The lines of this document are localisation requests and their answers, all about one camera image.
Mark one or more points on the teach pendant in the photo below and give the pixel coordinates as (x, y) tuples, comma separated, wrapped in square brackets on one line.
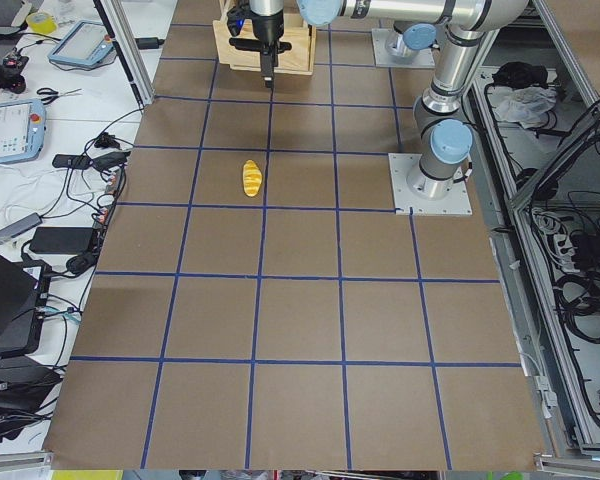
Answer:
[(22, 130), (86, 46)]

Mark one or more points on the aluminium frame post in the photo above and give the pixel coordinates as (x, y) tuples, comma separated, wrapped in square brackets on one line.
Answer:
[(119, 30)]

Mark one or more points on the black laptop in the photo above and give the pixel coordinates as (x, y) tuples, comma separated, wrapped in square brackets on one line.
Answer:
[(23, 289)]

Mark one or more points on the black scissors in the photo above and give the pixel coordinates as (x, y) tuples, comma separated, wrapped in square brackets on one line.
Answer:
[(48, 95)]

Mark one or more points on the upper teach pendant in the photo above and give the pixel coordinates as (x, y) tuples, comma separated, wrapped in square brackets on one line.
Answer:
[(86, 46)]

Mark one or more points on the yellow tape roll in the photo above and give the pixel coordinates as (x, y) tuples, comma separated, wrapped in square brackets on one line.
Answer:
[(41, 22)]

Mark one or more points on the toy bread loaf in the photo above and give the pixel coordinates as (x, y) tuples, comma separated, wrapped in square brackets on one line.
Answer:
[(252, 178)]

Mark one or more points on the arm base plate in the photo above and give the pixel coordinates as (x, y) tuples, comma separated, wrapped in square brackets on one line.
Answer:
[(417, 195), (422, 60)]

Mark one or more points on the wooden drawer cabinet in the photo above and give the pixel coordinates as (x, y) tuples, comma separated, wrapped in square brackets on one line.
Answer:
[(299, 60)]

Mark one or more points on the lower teach pendant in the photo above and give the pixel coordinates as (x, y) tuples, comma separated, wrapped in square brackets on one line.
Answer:
[(22, 130)]

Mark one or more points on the black power brick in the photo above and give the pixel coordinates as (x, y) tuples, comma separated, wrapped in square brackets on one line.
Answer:
[(62, 240)]

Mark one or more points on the aluminium side frame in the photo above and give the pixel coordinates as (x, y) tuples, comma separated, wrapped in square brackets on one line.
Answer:
[(537, 100)]

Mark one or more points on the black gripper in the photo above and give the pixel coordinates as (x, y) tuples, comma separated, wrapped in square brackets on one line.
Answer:
[(268, 27)]

